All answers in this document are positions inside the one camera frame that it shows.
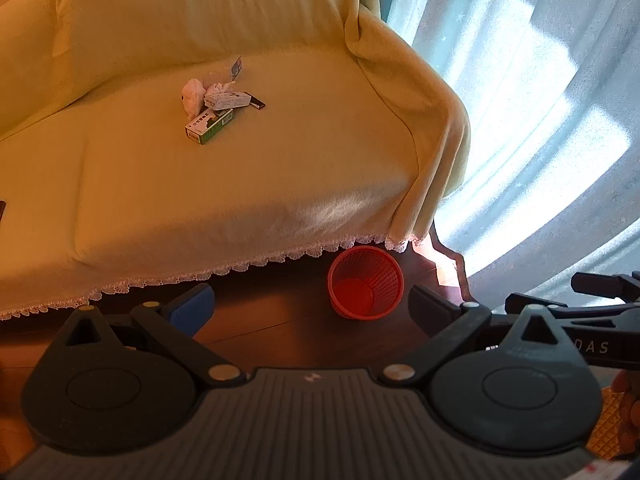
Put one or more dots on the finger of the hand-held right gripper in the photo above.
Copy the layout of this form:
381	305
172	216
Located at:
605	284
525	301

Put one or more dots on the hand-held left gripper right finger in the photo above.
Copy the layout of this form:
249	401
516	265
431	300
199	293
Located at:
425	306

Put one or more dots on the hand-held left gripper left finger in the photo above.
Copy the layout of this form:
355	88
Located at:
192	307

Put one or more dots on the red plastic mesh basket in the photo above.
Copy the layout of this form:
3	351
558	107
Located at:
365	285

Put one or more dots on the white medicine box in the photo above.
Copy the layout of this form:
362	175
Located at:
227	100

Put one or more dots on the white tissue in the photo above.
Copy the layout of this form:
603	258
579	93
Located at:
192	96

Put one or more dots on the clear plastic cup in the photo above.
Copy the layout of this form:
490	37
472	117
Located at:
220	82

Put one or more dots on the person's right hand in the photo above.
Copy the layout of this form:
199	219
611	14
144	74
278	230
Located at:
627	410

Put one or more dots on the yellow quilted cloth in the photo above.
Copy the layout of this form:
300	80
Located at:
602	425

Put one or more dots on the pale yellow sofa cover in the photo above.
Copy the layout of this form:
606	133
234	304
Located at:
250	185

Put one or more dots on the green and white box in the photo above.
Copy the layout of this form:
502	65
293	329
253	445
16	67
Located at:
207	127

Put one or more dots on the light blue curtain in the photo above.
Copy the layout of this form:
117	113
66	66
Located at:
525	110

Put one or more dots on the small dark object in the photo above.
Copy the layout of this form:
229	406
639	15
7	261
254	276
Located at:
2	211

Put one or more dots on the black lighter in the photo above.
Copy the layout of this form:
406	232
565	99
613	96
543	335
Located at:
256	102

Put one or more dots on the clear floss box blue label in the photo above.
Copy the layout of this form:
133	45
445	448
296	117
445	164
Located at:
236	67

